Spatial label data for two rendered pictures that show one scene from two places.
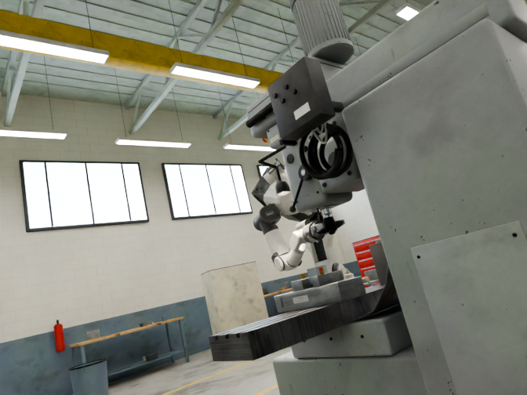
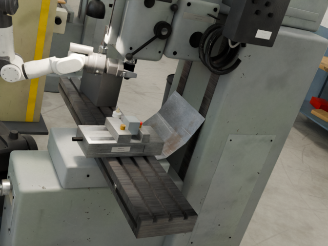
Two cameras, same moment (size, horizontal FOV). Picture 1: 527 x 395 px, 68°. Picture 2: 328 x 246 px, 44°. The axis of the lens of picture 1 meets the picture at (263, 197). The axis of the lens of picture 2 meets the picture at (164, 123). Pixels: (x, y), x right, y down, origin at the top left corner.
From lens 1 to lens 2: 2.02 m
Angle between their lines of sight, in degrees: 88
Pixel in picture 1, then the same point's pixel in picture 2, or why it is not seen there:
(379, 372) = not seen: hidden behind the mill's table
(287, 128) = (244, 37)
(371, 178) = (236, 86)
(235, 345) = (178, 224)
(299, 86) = (275, 13)
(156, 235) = not seen: outside the picture
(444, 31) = (300, 11)
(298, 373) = (59, 200)
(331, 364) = (105, 191)
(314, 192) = (155, 50)
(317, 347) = (100, 180)
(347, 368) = not seen: hidden behind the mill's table
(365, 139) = (250, 59)
